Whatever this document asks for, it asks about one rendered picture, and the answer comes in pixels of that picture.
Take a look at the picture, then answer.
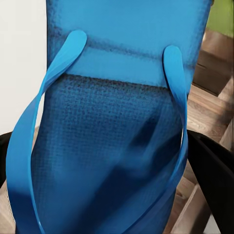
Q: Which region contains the sandal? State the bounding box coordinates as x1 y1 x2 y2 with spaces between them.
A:
6 0 213 234

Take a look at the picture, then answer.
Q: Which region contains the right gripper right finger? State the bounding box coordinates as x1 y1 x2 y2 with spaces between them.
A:
187 130 234 234

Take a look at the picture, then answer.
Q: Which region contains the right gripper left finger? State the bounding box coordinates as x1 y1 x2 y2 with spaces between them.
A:
0 132 12 188

